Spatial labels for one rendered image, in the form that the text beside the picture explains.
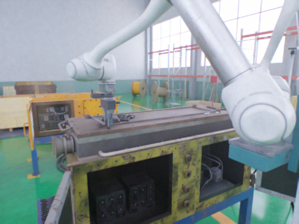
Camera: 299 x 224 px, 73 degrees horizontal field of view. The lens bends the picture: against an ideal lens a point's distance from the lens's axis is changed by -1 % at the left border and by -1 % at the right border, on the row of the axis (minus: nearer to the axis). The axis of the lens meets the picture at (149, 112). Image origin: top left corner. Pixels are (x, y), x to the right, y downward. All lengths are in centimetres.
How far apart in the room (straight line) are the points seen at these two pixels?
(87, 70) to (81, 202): 68
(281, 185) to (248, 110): 153
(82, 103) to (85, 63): 287
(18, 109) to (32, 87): 271
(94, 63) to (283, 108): 75
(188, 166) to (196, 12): 104
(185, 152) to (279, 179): 93
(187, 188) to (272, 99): 106
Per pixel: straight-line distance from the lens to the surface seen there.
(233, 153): 89
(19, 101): 693
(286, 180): 204
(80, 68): 96
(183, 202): 158
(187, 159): 142
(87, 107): 383
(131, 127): 121
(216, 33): 67
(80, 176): 113
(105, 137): 117
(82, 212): 123
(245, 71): 65
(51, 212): 81
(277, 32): 137
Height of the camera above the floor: 167
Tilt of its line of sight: 11 degrees down
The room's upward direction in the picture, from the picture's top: straight up
